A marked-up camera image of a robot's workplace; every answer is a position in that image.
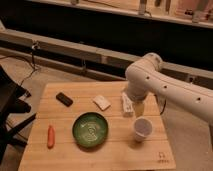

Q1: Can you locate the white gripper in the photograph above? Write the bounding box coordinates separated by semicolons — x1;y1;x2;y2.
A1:
125;85;148;117

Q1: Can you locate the black eraser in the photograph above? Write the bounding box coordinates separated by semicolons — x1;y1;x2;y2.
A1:
56;92;73;107

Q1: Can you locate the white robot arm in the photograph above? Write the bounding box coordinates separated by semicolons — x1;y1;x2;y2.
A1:
125;53;213;125

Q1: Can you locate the white tube with cap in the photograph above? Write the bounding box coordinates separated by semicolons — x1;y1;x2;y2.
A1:
122;92;134;117

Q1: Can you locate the white paper cup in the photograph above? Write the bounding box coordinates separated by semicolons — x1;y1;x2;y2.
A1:
133;117;153;142

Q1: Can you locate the green ceramic bowl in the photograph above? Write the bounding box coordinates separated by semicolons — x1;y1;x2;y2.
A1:
72;112;108;148

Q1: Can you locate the wooden table board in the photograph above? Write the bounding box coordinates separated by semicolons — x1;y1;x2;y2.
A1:
18;81;176;171

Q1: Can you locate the orange carrot toy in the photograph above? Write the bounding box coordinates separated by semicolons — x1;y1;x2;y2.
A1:
47;125;55;149

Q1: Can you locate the black chair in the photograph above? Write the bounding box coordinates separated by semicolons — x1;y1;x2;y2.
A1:
0;65;35;164

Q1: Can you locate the grey metal rail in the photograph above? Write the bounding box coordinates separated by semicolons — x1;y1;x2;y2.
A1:
0;29;213;89

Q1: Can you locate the black cable on floor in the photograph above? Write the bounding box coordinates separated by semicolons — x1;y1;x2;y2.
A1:
0;43;43;88

